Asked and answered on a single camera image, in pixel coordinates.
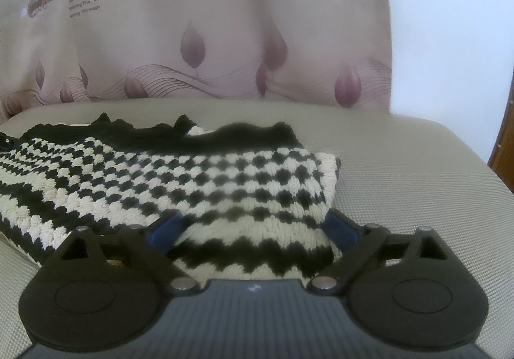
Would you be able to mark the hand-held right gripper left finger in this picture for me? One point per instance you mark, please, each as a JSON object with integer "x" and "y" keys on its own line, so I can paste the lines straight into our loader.
{"x": 167, "y": 231}

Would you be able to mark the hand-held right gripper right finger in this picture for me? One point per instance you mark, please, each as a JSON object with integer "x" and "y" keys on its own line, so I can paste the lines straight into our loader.
{"x": 339, "y": 228}

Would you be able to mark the black and white striped cardigan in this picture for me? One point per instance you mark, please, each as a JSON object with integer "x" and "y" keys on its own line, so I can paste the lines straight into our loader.
{"x": 225, "y": 182}

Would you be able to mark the brown wooden door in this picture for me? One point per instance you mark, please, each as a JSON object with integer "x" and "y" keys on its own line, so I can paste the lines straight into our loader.
{"x": 502, "y": 150}

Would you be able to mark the pink leaf print curtain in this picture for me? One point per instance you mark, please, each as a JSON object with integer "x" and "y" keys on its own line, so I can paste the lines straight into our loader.
{"x": 200, "y": 14}

